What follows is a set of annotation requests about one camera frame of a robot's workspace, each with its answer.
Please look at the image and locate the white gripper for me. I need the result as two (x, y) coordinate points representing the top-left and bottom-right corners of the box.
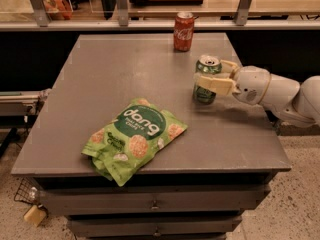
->
(197, 60), (271, 105)

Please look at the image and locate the green soda can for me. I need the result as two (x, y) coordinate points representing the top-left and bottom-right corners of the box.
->
(193, 54), (222, 104)

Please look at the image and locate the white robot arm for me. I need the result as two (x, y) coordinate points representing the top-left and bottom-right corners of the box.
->
(194, 60), (320, 127)

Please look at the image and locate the red cola can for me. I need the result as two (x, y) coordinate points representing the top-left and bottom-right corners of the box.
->
(174, 12), (194, 51)

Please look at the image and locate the grey drawer cabinet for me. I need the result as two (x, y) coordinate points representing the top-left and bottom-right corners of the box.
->
(12, 33), (290, 240)

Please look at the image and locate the green rice chips bag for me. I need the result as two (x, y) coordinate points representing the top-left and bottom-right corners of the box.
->
(82, 98), (187, 187)

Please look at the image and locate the orange plastic bag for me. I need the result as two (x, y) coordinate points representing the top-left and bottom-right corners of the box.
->
(42, 0), (72, 20)

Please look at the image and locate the cream foam block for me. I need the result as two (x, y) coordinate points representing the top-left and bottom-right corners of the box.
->
(23, 205), (47, 227)

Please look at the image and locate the metal shelf rail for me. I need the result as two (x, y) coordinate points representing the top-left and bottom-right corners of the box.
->
(0, 20), (320, 32)

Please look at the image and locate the black wire basket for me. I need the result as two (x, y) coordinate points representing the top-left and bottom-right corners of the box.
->
(14, 179), (38, 205)

